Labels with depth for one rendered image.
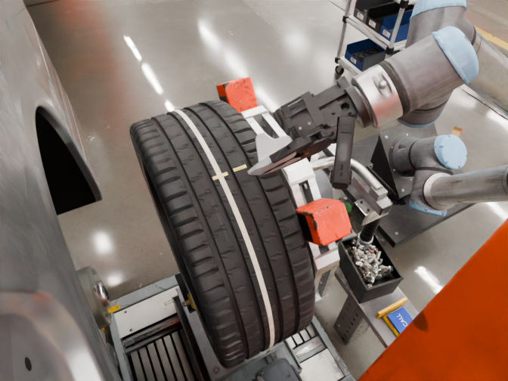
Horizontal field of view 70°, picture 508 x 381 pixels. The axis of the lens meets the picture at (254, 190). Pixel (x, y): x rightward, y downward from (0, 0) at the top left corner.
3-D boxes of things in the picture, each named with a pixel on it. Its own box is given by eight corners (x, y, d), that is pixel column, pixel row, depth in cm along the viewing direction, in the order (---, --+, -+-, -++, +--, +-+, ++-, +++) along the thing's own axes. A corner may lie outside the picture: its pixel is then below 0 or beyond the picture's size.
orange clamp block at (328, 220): (291, 209, 77) (311, 214, 69) (322, 196, 79) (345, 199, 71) (301, 240, 78) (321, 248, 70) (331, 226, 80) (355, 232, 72)
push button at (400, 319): (385, 317, 124) (386, 315, 122) (401, 308, 126) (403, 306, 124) (398, 336, 120) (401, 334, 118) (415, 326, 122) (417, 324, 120)
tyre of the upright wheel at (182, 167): (109, 83, 98) (186, 248, 52) (193, 62, 105) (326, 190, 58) (168, 245, 141) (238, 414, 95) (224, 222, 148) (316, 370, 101)
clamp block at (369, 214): (348, 213, 97) (353, 200, 93) (376, 200, 100) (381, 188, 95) (360, 227, 94) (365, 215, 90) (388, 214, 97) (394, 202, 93)
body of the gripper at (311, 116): (284, 120, 65) (346, 87, 63) (305, 162, 64) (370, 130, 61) (275, 108, 58) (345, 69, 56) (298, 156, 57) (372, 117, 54)
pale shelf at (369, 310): (314, 248, 145) (316, 244, 143) (350, 232, 150) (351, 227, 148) (385, 350, 121) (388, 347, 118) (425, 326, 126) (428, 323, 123)
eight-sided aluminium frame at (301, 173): (225, 202, 140) (214, 77, 98) (241, 196, 142) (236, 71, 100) (299, 330, 109) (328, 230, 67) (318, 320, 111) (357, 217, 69)
